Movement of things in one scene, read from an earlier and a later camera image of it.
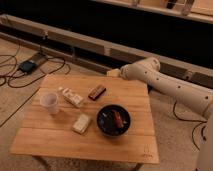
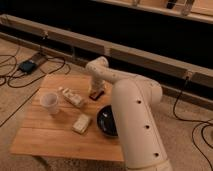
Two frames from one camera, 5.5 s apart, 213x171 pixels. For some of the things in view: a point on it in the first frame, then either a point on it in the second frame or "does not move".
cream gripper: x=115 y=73 → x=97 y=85
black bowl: x=113 y=120 does not move
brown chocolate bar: x=97 y=92 does not move
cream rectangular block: x=81 y=124 does not move
